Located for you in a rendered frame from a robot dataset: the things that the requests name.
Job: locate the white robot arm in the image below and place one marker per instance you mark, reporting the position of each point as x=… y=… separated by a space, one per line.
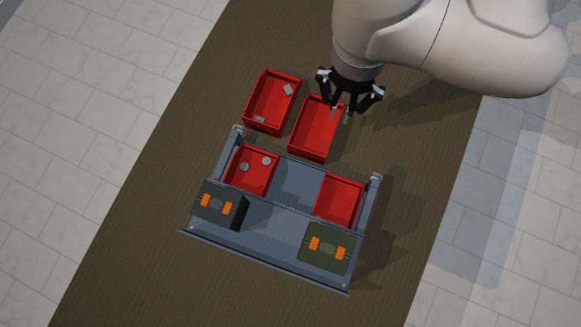
x=501 y=48

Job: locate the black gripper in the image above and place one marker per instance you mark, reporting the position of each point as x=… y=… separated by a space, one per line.
x=324 y=76

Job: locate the red open-front bin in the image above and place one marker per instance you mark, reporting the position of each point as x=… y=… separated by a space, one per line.
x=268 y=100
x=313 y=131
x=258 y=178
x=338 y=200

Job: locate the grey metal shelf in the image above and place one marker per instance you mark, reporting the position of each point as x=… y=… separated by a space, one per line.
x=275 y=226

